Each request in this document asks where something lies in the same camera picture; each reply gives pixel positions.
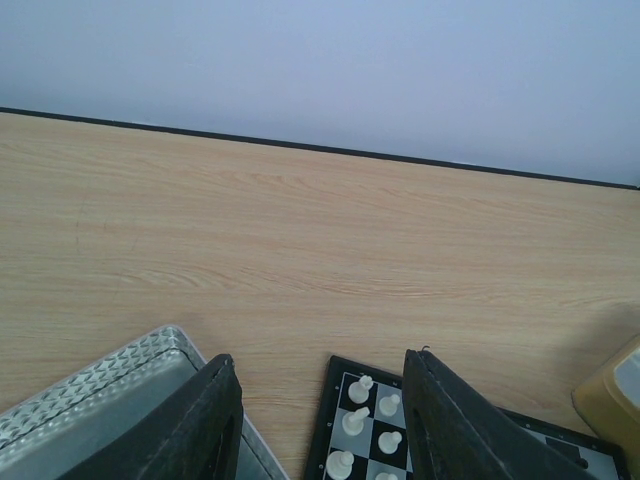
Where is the white bishop chess piece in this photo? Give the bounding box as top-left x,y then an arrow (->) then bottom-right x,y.
325,450 -> 355,480

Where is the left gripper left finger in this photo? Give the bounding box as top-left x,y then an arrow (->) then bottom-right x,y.
61,354 -> 244,479

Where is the white pawn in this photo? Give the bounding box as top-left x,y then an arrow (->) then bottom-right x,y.
378,394 -> 401,417
375,472 -> 398,480
377,431 -> 403,455

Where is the gold tin box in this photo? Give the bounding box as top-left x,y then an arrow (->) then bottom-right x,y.
571,335 -> 639,457

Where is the silver tin lid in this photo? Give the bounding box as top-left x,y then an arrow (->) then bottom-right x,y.
1,325 -> 287,479

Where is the white knight chess piece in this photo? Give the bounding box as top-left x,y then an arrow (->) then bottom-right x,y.
342,407 -> 370,437

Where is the white rook chess piece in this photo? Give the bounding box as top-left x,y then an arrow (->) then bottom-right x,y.
347,375 -> 374,405

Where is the black silver chess board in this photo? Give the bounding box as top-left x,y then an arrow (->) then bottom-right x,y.
303,355 -> 631,479

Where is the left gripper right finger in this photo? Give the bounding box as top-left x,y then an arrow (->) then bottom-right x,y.
402,350 -> 588,480

